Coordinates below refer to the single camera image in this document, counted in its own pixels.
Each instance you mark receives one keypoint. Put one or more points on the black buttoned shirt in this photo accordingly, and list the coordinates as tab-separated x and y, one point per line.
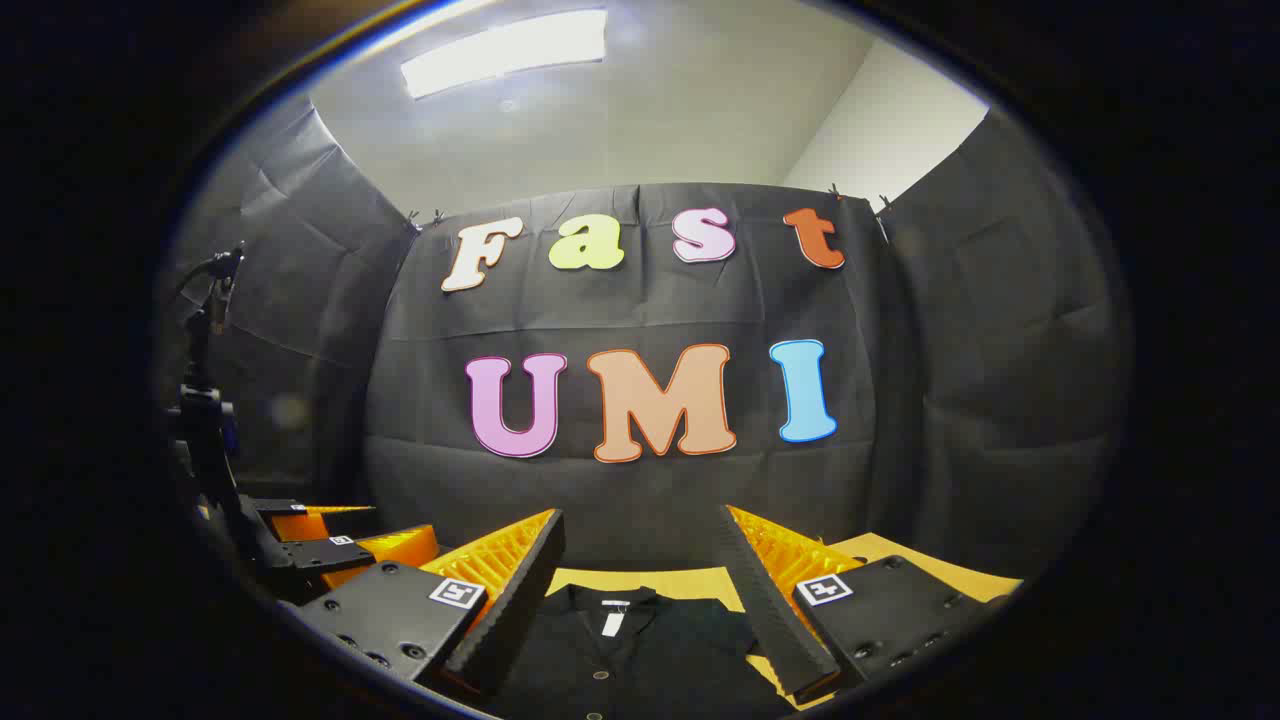
650	650

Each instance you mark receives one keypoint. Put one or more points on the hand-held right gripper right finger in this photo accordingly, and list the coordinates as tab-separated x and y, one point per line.
765	610

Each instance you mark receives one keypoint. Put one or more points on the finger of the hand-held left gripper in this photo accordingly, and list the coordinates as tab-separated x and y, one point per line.
305	524
400	548

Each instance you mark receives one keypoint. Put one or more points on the black backdrop cloth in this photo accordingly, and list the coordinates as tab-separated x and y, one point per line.
650	490

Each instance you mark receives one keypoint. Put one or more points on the ceiling light panel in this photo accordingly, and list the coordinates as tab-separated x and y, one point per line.
500	55

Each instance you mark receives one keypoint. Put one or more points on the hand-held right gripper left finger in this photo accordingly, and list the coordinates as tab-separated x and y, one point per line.
510	620

